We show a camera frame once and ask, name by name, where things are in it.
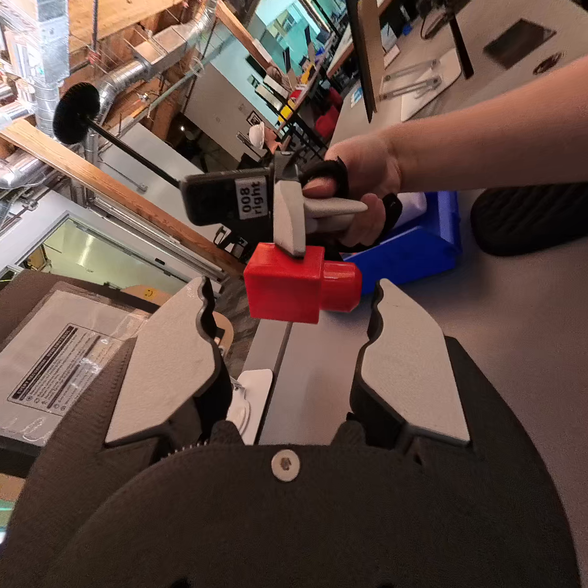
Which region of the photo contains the black desk stand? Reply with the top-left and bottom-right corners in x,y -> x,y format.
420,0 -> 475,80

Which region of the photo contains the white bottle black cap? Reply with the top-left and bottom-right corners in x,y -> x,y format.
397,192 -> 428,228

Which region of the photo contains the black floor lamp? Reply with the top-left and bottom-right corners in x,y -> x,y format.
52,84 -> 182,189

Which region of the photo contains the black monitor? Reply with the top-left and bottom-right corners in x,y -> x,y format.
345,0 -> 383,124

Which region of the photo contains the white monitor stand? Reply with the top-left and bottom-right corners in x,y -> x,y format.
379,48 -> 462,122

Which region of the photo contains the framed instruction sign board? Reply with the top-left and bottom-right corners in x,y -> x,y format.
0,269 -> 236,478

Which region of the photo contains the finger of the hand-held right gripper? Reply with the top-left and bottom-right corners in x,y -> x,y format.
273,179 -> 307,259

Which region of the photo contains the blue plastic bin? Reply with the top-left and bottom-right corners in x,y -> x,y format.
342,189 -> 462,295

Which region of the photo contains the person's right forearm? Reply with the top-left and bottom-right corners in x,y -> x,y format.
388,55 -> 588,194

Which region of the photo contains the wooden post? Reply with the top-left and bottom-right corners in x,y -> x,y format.
0,119 -> 246,278

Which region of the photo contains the silver ventilation duct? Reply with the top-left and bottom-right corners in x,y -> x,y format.
0,0 -> 70,138
94,0 -> 221,127

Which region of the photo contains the person's right hand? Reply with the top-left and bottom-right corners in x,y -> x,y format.
301,126 -> 406,249

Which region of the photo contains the red plastic block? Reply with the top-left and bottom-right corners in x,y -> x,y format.
243,243 -> 364,324

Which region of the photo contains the white stand base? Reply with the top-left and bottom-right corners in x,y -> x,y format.
228,368 -> 275,445

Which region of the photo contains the red bin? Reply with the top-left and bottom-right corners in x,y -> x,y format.
315,89 -> 343,138

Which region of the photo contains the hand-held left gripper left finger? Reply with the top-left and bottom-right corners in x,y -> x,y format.
105,277 -> 232,448

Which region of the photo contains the black square pad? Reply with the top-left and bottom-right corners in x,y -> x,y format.
483,18 -> 557,70

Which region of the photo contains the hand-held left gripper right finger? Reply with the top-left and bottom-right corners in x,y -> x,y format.
349,278 -> 471,453

